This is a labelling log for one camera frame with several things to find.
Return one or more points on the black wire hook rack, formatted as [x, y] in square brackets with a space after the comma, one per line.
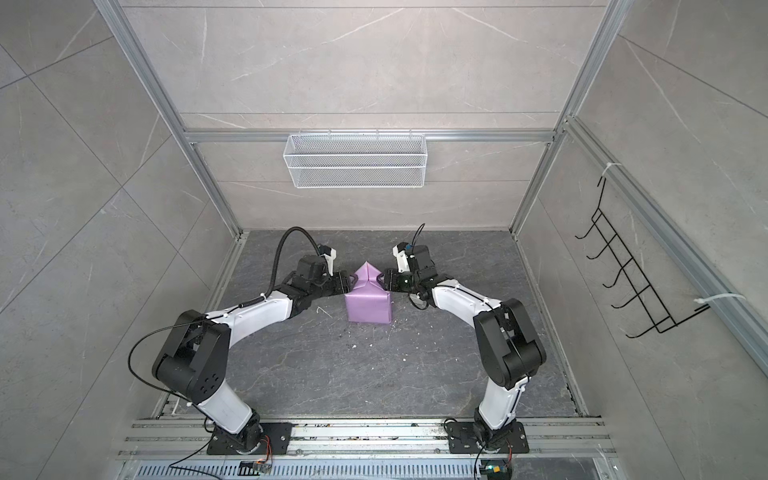
[629, 271]

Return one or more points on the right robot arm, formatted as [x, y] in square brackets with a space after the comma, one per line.
[510, 348]

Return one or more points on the pink wrapping paper sheet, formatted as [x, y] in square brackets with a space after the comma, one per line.
[368, 301]

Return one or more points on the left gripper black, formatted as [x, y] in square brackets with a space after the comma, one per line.
[344, 282]

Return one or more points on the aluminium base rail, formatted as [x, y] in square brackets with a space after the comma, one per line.
[419, 448]

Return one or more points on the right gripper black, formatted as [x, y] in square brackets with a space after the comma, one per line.
[392, 281]

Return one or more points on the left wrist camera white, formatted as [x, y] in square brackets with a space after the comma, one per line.
[329, 254]

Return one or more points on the white wire mesh basket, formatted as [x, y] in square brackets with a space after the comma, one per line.
[360, 160]

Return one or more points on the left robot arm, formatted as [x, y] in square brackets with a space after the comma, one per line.
[192, 362]

